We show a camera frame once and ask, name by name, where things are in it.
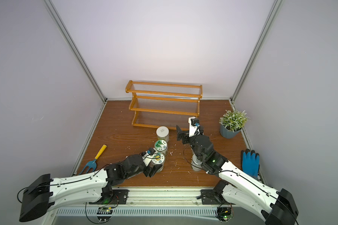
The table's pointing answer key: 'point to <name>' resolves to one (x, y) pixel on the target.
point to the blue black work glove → (250, 161)
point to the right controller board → (224, 213)
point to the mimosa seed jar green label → (160, 145)
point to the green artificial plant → (234, 121)
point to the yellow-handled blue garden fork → (92, 164)
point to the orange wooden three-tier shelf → (158, 104)
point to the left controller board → (104, 214)
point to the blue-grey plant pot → (227, 133)
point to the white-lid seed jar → (163, 133)
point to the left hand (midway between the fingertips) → (158, 161)
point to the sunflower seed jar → (158, 158)
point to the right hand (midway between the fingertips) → (186, 122)
